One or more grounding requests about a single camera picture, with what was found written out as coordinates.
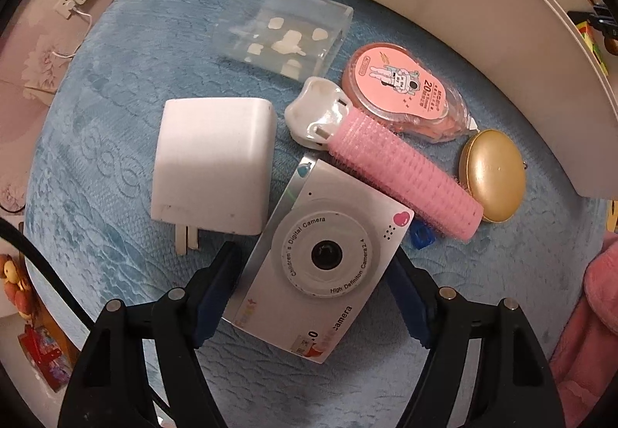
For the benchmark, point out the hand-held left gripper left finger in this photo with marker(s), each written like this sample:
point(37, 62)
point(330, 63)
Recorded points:
point(215, 288)

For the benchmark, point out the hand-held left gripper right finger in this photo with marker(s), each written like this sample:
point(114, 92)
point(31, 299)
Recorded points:
point(410, 300)

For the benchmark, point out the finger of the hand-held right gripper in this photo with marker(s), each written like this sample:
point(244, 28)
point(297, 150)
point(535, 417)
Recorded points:
point(596, 20)

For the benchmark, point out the white toy camera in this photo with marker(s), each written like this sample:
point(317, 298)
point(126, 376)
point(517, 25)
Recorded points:
point(328, 264)

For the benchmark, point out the white power adapter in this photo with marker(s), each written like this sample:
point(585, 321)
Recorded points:
point(212, 162)

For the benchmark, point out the pink hair roller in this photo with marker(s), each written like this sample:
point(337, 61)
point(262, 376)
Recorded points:
point(405, 172)

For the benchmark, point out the gold oval compact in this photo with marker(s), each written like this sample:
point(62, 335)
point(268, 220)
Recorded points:
point(492, 174)

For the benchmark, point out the small blue plastic piece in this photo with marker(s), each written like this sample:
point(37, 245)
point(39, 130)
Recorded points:
point(422, 235)

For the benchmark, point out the pink cloth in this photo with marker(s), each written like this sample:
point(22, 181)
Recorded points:
point(589, 326)

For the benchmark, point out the red packet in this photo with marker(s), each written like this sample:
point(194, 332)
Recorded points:
point(46, 355)

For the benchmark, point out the blue fleece blanket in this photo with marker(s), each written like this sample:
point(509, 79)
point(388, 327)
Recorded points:
point(120, 119)

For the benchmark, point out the orange doll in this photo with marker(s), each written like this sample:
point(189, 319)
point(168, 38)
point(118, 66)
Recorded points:
point(14, 285)

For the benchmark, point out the pink correction tape dispenser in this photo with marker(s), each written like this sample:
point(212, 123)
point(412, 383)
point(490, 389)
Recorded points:
point(400, 80)

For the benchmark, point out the white tooth-shaped plug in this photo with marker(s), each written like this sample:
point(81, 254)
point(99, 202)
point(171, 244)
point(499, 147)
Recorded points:
point(314, 104)

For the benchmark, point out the clear plastic box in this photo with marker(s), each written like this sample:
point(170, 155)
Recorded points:
point(285, 27)

